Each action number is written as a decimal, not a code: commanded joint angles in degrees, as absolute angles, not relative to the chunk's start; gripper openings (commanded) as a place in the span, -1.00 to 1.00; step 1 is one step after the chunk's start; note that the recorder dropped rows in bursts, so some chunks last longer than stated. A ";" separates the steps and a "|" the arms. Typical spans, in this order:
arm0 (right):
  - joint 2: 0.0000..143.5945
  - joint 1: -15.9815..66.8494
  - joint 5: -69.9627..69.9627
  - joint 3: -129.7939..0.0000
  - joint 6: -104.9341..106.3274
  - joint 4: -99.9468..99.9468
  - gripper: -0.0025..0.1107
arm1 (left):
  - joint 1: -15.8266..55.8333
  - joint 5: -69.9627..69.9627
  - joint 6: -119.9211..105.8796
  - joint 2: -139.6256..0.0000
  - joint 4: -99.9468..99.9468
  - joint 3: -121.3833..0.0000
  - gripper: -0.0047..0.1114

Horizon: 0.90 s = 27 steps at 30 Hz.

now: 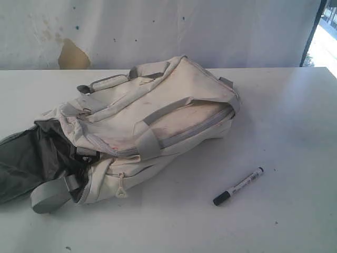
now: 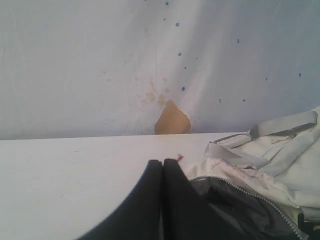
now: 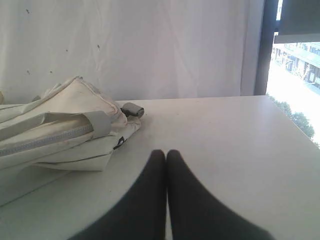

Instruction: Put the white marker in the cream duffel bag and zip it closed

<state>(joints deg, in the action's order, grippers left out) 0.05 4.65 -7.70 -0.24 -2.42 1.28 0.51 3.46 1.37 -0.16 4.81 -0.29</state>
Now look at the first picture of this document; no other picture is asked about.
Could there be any black capped white marker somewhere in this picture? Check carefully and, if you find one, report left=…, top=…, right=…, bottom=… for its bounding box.
left=213, top=167, right=264, bottom=206

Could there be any white canvas backpack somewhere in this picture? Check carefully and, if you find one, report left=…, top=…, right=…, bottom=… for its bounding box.
left=1, top=56, right=240, bottom=213

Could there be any black window frame post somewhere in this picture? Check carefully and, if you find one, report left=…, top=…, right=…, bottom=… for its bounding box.
left=300, top=0, right=327, bottom=67

